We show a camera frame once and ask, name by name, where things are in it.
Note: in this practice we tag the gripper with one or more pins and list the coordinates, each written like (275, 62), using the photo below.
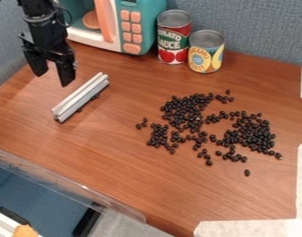
(46, 34)

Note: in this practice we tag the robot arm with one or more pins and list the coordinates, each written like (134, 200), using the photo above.
(34, 6)

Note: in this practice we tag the pile of black beans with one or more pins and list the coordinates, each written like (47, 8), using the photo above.
(211, 128)

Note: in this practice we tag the silver metal bar tool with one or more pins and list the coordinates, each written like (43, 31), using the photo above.
(80, 97)

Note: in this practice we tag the toy microwave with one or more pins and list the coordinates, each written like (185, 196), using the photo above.
(116, 23)

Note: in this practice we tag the red tomato sauce can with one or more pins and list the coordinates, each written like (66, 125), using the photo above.
(173, 37)

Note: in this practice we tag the yellow pineapple can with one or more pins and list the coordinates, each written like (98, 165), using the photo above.
(206, 52)

